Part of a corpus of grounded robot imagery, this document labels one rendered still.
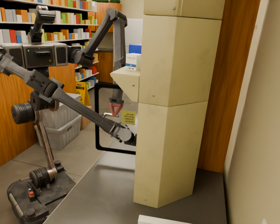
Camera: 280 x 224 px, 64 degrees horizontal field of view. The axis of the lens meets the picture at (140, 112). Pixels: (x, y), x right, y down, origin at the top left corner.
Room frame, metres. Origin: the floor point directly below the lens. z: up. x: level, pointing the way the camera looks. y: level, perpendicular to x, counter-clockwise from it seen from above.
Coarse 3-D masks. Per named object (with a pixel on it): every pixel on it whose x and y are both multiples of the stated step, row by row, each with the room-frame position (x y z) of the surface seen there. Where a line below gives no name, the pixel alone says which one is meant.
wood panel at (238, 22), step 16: (240, 0) 1.07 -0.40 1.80; (256, 0) 1.05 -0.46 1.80; (224, 16) 1.08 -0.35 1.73; (240, 16) 1.06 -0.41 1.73; (256, 16) 1.05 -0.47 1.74; (224, 32) 1.08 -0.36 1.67; (240, 32) 1.06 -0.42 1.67; (224, 48) 1.07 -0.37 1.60; (240, 48) 1.06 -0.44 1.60; (224, 64) 1.07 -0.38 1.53; (240, 64) 1.05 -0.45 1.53; (224, 80) 1.07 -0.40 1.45; (240, 80) 1.05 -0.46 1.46; (224, 96) 1.06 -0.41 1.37; (208, 112) 1.08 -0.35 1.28; (224, 112) 1.06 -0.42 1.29; (208, 128) 1.07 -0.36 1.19; (224, 128) 1.06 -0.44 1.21; (208, 144) 1.07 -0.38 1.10; (224, 144) 1.05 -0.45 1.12; (208, 160) 1.07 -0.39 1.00; (224, 160) 1.05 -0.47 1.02
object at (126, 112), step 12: (108, 96) 1.12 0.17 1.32; (120, 96) 1.11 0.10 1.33; (108, 108) 1.12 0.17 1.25; (120, 108) 1.11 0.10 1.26; (132, 108) 1.10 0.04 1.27; (120, 120) 1.11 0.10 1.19; (132, 120) 1.10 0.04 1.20; (132, 132) 1.10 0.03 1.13; (108, 144) 1.12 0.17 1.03; (120, 144) 1.11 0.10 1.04
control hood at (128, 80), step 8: (112, 72) 0.83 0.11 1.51; (120, 72) 0.83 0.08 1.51; (128, 72) 0.84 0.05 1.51; (136, 72) 0.85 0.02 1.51; (120, 80) 0.81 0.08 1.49; (128, 80) 0.80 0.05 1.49; (136, 80) 0.79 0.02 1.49; (128, 88) 0.80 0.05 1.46; (136, 88) 0.79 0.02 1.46; (128, 96) 0.80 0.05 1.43; (136, 96) 0.79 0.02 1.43
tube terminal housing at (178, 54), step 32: (160, 32) 0.77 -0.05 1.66; (192, 32) 0.80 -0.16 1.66; (160, 64) 0.77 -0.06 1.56; (192, 64) 0.81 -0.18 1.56; (160, 96) 0.77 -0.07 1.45; (192, 96) 0.82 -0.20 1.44; (160, 128) 0.77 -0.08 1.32; (192, 128) 0.83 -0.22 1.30; (160, 160) 0.76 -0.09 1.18; (192, 160) 0.85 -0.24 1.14; (160, 192) 0.77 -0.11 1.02
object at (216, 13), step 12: (144, 0) 0.79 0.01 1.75; (156, 0) 0.78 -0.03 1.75; (168, 0) 0.78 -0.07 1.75; (180, 0) 0.77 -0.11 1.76; (192, 0) 0.79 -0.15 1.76; (204, 0) 0.82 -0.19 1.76; (216, 0) 0.84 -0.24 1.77; (144, 12) 0.79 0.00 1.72; (156, 12) 0.78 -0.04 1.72; (168, 12) 0.78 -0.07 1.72; (180, 12) 0.77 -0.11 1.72; (192, 12) 0.79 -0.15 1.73; (204, 12) 0.82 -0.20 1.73; (216, 12) 0.85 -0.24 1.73
